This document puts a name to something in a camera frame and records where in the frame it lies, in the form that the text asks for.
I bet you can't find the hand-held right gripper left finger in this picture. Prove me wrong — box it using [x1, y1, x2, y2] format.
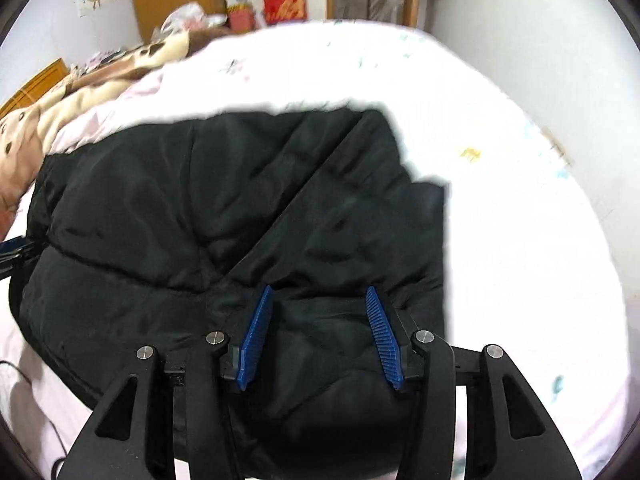
[56, 285, 275, 480]

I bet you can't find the pink floral bed sheet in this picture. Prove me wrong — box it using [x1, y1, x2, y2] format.
[0, 19, 632, 480]

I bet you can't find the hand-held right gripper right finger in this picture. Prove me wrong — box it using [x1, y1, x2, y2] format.
[365, 286, 583, 480]

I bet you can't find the red gift box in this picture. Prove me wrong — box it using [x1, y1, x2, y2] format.
[262, 0, 307, 26]

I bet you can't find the beige brown printed blanket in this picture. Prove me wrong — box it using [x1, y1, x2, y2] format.
[0, 30, 202, 241]

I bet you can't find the black cable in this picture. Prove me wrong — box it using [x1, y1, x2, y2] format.
[0, 360, 69, 467]

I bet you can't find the orange wooden headboard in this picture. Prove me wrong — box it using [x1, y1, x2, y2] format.
[0, 58, 71, 121]

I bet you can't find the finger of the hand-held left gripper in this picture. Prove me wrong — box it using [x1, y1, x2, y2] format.
[0, 239, 39, 279]

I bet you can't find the black padded jacket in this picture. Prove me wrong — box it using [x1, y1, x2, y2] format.
[10, 106, 448, 480]

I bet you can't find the clear plastic bag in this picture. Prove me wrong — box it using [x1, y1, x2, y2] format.
[161, 2, 229, 37]

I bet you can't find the small red box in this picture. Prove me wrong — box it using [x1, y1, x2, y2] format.
[228, 7, 257, 31]

